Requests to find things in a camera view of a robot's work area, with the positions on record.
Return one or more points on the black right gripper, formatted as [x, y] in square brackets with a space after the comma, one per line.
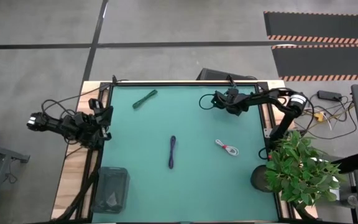
[236, 101]

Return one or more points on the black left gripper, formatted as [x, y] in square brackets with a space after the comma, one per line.
[89, 127]

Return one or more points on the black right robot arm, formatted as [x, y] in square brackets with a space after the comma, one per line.
[286, 121]

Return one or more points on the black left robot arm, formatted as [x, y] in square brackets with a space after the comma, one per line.
[54, 124]

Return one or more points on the black flat case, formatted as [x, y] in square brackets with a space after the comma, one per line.
[216, 74]

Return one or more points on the translucent grey plastic bin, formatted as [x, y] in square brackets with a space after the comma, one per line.
[110, 186]

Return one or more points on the black round plant pot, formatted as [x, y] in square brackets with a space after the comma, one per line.
[258, 179]

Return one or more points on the teal table mat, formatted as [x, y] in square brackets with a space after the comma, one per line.
[197, 186]

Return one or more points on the green leafy plant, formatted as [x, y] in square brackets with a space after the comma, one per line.
[300, 171]

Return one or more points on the black power adapter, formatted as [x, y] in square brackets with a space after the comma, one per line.
[328, 95]

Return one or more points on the black orange-striped floor mat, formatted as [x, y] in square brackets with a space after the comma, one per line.
[325, 60]
[319, 25]

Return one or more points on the black aluminium table frame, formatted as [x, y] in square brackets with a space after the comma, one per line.
[182, 83]

